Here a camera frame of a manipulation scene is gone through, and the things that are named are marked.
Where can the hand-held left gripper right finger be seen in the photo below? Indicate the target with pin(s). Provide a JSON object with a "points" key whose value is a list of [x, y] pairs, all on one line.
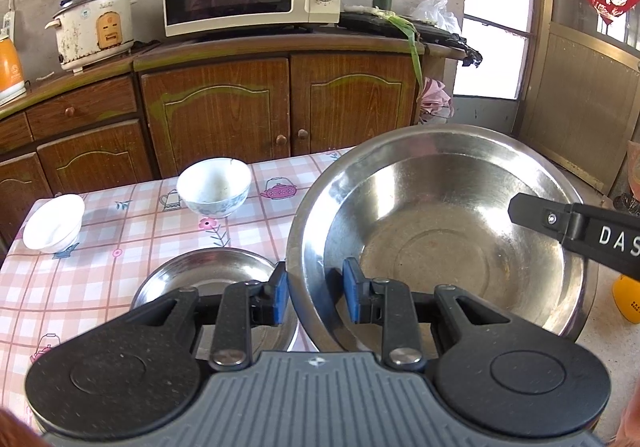
{"points": [[351, 289]]}

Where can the orange electric kettle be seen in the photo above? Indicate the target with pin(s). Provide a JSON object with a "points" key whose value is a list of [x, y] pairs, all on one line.
{"points": [[10, 67]]}

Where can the plain white bowl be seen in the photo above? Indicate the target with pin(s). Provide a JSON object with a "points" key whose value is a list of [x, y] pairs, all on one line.
{"points": [[52, 224]]}

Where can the wooden kitchen cabinet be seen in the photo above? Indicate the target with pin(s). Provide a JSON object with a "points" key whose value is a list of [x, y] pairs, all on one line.
{"points": [[215, 112]]}

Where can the white rice cooker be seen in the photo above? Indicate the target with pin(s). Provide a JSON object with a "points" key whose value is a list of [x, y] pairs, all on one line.
{"points": [[95, 27]]}

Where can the window with metal frame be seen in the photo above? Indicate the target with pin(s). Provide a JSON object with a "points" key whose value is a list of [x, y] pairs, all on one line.
{"points": [[495, 2]]}

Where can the green scallion leaf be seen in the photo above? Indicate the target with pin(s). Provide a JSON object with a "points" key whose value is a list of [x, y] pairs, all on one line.
{"points": [[415, 52]]}

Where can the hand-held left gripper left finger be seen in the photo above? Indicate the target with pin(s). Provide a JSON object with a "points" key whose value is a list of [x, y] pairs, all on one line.
{"points": [[280, 294]]}

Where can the clear plastic bag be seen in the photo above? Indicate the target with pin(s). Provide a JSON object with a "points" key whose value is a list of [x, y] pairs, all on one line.
{"points": [[435, 14]]}

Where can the yellow plastic object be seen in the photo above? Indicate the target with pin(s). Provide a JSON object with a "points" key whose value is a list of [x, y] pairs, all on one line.
{"points": [[627, 299]]}

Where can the white wall socket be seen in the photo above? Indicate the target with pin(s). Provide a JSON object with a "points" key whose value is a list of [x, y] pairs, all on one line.
{"points": [[8, 22]]}

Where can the large scratched steel plate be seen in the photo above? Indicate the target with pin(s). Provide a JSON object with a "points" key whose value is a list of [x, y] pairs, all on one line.
{"points": [[210, 272]]}

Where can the pink hanging cloth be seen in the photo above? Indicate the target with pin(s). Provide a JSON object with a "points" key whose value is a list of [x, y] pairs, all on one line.
{"points": [[436, 97]]}

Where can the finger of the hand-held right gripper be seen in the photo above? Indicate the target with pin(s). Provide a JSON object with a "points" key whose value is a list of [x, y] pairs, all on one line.
{"points": [[535, 214]]}

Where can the black counter tray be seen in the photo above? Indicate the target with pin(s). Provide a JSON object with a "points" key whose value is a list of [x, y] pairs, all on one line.
{"points": [[370, 22]]}

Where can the pink checked tablecloth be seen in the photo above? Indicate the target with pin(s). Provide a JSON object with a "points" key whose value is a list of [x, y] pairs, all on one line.
{"points": [[125, 237]]}

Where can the steel bowl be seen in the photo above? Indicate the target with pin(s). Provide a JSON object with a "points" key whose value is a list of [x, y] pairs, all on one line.
{"points": [[450, 237]]}

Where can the blue patterned white bowl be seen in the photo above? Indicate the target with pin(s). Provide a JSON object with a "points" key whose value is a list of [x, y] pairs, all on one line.
{"points": [[215, 187]]}

